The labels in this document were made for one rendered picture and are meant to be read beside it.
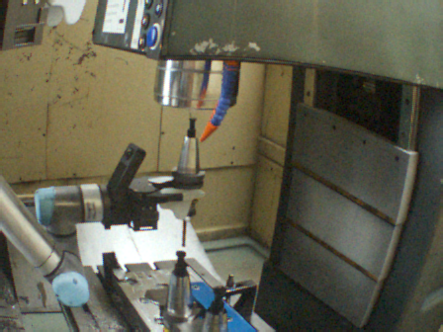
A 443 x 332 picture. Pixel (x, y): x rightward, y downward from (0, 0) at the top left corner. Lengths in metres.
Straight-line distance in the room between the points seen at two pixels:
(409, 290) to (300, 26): 0.75
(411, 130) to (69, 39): 1.35
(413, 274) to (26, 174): 1.54
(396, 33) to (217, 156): 1.54
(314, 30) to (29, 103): 1.40
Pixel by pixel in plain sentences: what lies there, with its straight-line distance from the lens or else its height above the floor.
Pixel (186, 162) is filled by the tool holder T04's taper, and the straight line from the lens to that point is 0.97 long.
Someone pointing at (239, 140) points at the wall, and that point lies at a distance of 2.25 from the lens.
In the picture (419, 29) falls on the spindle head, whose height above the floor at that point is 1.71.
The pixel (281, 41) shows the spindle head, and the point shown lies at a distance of 0.65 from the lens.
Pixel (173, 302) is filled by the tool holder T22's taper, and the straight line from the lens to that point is 0.71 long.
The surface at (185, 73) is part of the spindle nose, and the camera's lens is 0.88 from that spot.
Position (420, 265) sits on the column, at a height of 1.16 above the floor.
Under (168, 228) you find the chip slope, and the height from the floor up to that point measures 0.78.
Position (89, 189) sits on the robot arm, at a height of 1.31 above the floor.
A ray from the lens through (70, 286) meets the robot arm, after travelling 0.81.
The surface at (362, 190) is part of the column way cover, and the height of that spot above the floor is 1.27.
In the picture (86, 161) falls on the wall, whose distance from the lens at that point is 2.00.
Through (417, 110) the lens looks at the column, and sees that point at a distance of 1.09.
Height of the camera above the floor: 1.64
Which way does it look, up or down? 18 degrees down
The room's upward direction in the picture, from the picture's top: 5 degrees clockwise
